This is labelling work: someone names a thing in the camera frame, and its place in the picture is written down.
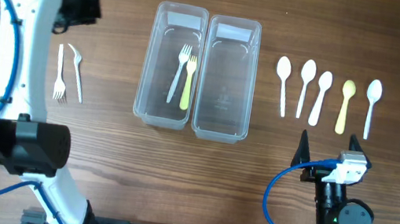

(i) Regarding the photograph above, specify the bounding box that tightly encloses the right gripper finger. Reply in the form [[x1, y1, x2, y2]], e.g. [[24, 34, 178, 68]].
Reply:
[[291, 130, 310, 167], [349, 134, 372, 169]]

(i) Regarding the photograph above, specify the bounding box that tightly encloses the slim white plastic fork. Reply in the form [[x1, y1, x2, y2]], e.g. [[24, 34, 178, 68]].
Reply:
[[68, 43, 83, 104]]

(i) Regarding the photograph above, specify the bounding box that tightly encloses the clear white plastic fork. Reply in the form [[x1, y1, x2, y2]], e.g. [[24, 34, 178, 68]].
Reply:
[[52, 44, 67, 104]]

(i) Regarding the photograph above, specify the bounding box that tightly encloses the yellow plastic fork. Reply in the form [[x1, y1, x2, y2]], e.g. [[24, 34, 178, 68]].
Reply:
[[179, 55, 197, 111]]

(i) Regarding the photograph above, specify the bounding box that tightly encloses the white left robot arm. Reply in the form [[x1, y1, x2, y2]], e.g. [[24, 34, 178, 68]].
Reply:
[[0, 0, 101, 224]]

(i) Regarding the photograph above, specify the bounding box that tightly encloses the right clear plastic container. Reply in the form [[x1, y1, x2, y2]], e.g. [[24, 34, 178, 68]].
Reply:
[[191, 15, 262, 144]]

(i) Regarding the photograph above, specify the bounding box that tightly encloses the clear plastic container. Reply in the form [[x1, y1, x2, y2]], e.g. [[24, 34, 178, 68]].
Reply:
[[133, 1, 209, 130], [191, 15, 262, 144]]

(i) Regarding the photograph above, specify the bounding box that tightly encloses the left clear plastic container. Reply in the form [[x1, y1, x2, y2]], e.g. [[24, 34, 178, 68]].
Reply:
[[133, 1, 209, 130]]

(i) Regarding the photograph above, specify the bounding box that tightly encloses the yellow plastic spoon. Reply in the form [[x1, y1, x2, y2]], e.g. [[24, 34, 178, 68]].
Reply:
[[335, 80, 356, 134]]

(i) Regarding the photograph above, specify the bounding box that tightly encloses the translucent white plastic spoon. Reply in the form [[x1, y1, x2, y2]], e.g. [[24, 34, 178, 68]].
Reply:
[[362, 79, 383, 140]]

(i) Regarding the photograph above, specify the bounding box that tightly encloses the wide white plastic spoon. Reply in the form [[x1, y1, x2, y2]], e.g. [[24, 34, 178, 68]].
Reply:
[[308, 71, 333, 126]]

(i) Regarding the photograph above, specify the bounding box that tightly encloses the cream plastic spoon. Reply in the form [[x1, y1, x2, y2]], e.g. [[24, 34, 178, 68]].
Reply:
[[276, 56, 292, 117]]

